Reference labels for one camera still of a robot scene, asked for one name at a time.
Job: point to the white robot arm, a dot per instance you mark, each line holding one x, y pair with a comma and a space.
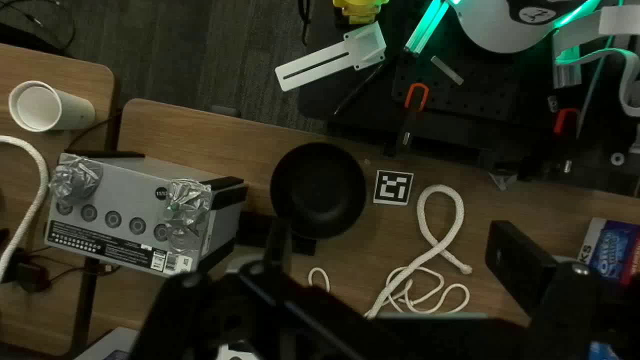
497, 26

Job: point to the white slotted plastic bracket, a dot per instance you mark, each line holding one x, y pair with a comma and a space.
358, 50

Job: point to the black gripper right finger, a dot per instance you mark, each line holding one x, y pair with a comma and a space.
518, 262

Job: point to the fiducial marker tag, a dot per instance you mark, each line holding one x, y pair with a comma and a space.
393, 186

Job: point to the blue snack box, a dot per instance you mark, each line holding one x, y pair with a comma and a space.
612, 248

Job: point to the silver toaster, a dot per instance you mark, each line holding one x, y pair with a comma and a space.
143, 213

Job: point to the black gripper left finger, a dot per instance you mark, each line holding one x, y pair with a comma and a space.
277, 255

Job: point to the black frying pan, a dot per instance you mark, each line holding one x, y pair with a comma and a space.
321, 191

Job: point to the orange handled clamp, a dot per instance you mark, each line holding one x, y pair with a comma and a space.
415, 103

